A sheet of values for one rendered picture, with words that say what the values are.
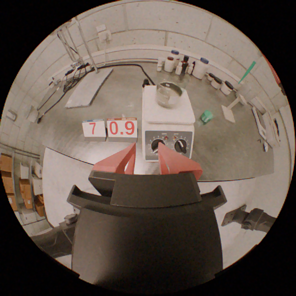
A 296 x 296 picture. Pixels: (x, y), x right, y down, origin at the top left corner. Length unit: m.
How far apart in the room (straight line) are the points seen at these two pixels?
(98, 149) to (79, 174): 0.12
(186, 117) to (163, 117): 0.06
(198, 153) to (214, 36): 0.67
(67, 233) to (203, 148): 0.42
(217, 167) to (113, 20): 0.89
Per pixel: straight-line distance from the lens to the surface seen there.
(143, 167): 0.25
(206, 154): 0.32
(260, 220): 0.46
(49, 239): 0.24
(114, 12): 0.72
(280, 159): 1.47
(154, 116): 0.20
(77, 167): 0.35
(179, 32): 0.66
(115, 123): 0.27
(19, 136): 2.42
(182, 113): 0.22
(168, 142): 0.21
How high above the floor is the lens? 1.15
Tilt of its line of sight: 77 degrees down
